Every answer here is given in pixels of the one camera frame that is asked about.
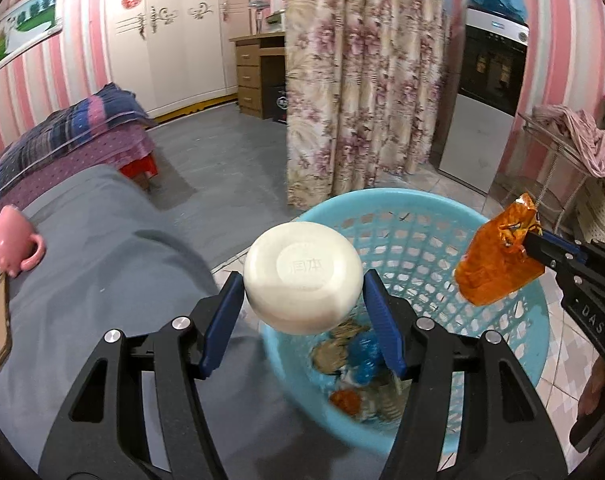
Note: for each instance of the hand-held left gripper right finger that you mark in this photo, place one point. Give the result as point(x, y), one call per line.
point(385, 330)

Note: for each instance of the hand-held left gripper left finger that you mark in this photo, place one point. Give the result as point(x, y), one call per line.
point(222, 325)

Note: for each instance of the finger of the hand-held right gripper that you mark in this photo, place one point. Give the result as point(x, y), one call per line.
point(564, 246)
point(547, 252)

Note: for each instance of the blue plastic bag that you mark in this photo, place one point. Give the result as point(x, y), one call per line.
point(365, 360)

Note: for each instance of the orange snack packet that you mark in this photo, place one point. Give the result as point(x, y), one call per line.
point(497, 260)

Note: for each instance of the white soap bar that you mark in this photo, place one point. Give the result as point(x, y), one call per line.
point(302, 275)

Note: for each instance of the light blue plastic basket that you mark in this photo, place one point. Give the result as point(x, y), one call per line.
point(432, 240)

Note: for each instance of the person's right hand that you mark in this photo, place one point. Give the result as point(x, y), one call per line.
point(593, 390)

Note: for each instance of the cream woven basket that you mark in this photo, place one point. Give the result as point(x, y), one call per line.
point(604, 215)

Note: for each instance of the metal rack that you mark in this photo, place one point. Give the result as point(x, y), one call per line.
point(552, 160)

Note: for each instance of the pink cloth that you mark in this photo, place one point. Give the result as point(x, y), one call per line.
point(582, 130)

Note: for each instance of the grey table cloth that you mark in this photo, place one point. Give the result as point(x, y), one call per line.
point(107, 270)

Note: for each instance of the red plastic stool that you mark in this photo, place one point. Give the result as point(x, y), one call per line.
point(140, 167)

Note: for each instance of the white cabinet black glass door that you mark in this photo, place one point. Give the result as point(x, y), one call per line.
point(489, 75)

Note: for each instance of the purple bed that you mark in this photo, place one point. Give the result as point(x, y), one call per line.
point(82, 165)

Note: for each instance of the black box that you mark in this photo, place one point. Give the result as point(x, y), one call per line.
point(276, 105)

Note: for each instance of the pink pig mug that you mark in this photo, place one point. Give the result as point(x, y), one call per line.
point(12, 240)

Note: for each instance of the floral curtain with blue top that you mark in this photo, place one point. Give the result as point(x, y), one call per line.
point(362, 100)

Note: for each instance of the patchwork blanket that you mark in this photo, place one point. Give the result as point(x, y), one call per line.
point(67, 130)

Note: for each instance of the wooden desk with drawers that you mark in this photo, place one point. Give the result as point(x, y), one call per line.
point(250, 70)

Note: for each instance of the white wardrobe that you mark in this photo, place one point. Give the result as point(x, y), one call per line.
point(182, 60)

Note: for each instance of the white box on desk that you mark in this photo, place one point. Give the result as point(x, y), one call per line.
point(276, 19)

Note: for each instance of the desk lamp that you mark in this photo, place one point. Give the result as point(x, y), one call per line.
point(258, 5)

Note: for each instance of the red paper-cut sticker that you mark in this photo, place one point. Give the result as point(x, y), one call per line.
point(131, 0)

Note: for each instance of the framed wall picture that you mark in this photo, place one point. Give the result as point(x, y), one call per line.
point(17, 30)

